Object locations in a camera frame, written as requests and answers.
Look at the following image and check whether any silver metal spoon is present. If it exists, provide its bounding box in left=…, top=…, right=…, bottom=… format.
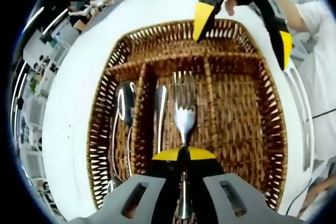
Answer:
left=117, top=81, right=137, bottom=179

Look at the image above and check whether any person in white shirt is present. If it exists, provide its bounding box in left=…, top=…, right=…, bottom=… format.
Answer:
left=295, top=0, right=336, bottom=162

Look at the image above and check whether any person's right hand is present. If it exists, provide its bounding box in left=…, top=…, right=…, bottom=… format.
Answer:
left=224, top=0, right=239, bottom=17

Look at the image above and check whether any silver metal fork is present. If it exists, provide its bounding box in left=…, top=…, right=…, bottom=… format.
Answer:
left=173, top=71, right=197, bottom=221
left=153, top=85, right=169, bottom=156

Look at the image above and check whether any black chest device cable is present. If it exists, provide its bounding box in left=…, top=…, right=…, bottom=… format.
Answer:
left=312, top=107, right=336, bottom=120

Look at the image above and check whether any brown wicker storage slots basket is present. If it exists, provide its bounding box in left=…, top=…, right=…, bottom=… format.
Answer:
left=86, top=18, right=288, bottom=211

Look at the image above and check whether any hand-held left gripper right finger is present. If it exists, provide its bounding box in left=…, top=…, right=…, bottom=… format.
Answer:
left=186, top=147, right=302, bottom=224

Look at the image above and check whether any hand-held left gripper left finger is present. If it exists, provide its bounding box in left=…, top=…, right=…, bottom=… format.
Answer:
left=78, top=148, right=184, bottom=224

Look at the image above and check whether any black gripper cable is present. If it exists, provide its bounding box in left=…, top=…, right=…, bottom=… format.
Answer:
left=286, top=176, right=313, bottom=216

